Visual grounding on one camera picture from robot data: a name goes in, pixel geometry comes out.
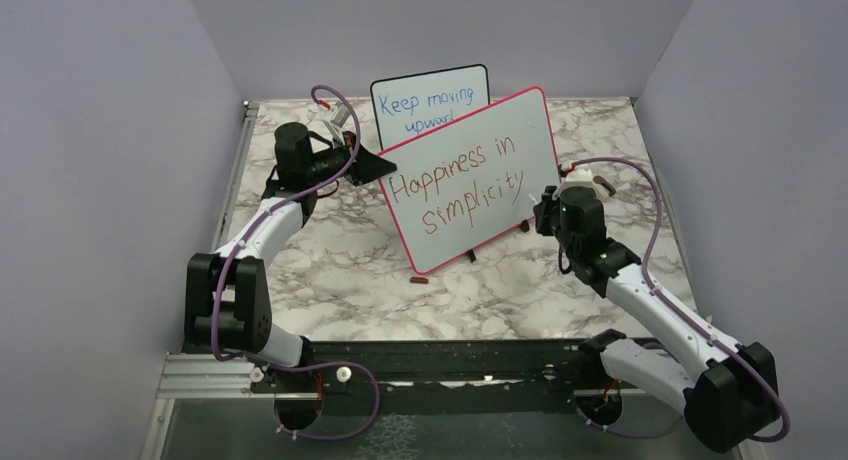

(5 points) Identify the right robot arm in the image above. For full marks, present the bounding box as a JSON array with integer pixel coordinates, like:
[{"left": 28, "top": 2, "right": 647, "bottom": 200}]
[{"left": 533, "top": 185, "right": 781, "bottom": 453}]

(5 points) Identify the small white eraser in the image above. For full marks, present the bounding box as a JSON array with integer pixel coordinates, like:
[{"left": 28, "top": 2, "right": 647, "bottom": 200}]
[{"left": 592, "top": 175, "right": 617, "bottom": 201}]

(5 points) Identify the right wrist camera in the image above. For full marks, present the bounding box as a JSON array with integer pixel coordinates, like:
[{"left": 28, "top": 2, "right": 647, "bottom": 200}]
[{"left": 552, "top": 165, "right": 610, "bottom": 201}]

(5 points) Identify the aluminium table frame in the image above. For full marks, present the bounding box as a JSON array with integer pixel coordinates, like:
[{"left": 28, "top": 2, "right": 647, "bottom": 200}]
[{"left": 139, "top": 99, "right": 770, "bottom": 460}]

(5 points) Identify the pink framed whiteboard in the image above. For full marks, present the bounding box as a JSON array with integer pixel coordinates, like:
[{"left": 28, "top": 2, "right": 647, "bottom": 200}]
[{"left": 379, "top": 86, "right": 559, "bottom": 275}]

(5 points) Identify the black mounting rail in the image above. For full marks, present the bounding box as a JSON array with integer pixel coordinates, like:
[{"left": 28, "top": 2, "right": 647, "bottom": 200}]
[{"left": 182, "top": 334, "right": 713, "bottom": 415}]

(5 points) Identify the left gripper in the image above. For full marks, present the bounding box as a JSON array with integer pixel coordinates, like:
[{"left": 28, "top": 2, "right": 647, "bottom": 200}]
[{"left": 306, "top": 130, "right": 396, "bottom": 187}]

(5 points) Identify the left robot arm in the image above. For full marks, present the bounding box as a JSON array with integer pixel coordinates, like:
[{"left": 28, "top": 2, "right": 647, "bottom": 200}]
[{"left": 184, "top": 122, "right": 397, "bottom": 391}]

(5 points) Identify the black framed whiteboard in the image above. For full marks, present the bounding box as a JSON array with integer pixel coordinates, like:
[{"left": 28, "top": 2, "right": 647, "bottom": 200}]
[{"left": 370, "top": 63, "right": 490, "bottom": 150}]

